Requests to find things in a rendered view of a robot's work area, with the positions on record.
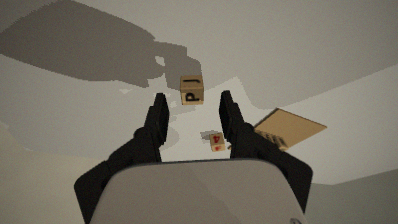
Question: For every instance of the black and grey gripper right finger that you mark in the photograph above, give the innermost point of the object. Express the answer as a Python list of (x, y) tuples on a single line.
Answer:
[(242, 135)]

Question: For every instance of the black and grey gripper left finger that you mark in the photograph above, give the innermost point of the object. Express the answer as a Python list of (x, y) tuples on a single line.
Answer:
[(144, 147)]

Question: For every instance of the tan mat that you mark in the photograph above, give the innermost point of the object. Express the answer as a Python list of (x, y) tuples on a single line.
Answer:
[(291, 127)]

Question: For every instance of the tan letter block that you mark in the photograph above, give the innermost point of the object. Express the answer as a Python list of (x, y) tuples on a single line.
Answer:
[(217, 142), (280, 142), (266, 135), (192, 90)]

